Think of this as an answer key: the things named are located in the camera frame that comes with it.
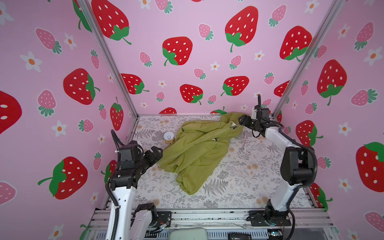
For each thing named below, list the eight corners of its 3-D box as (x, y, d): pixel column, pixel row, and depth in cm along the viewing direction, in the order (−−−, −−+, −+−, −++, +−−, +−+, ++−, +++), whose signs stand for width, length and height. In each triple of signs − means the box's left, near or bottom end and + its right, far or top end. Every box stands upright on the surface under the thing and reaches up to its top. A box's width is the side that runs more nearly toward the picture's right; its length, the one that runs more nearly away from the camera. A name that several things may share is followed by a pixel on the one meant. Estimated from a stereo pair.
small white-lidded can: (163, 145, 105) (162, 140, 100) (165, 136, 110) (164, 131, 106) (174, 145, 105) (172, 140, 100) (175, 136, 110) (174, 131, 106)
